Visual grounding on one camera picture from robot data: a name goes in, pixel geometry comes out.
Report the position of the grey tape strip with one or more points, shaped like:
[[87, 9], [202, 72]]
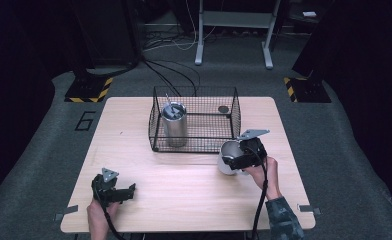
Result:
[[66, 211], [308, 208]]

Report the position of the person's right hand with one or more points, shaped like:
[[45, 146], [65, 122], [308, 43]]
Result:
[[267, 176]]

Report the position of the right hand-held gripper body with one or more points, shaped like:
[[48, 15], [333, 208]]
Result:
[[254, 151]]

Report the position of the white metal stand frame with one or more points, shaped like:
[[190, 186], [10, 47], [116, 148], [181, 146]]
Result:
[[234, 19]]

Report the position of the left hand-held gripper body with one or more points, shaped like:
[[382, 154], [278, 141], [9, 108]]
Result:
[[104, 190]]

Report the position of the person's left hand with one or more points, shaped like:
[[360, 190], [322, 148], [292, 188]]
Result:
[[98, 214]]

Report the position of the small white box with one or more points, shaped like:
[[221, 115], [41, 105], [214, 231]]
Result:
[[309, 14]]

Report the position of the black curtain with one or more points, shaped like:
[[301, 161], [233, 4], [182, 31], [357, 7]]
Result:
[[34, 50], [367, 66]]

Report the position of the striped black stand base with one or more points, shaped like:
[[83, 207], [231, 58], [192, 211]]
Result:
[[89, 89], [309, 89]]

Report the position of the steel tumbler with straw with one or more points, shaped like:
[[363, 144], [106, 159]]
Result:
[[174, 126]]

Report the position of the dark round sticker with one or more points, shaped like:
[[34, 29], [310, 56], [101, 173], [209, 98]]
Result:
[[223, 109]]

